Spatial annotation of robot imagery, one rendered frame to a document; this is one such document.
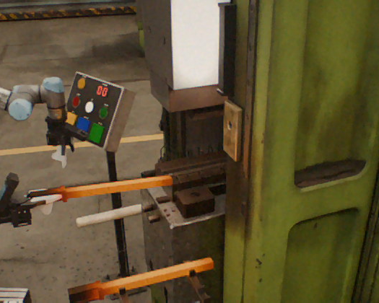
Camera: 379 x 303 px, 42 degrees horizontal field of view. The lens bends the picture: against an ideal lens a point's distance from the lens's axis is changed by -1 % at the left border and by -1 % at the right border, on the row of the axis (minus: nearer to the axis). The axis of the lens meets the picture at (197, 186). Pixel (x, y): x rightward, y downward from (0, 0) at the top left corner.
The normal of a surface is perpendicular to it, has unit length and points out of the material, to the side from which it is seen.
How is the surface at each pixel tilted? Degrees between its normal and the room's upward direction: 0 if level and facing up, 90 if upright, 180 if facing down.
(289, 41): 89
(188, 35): 90
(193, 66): 90
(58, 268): 0
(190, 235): 90
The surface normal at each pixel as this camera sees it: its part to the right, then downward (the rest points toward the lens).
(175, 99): 0.39, 0.47
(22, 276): 0.00, -0.86
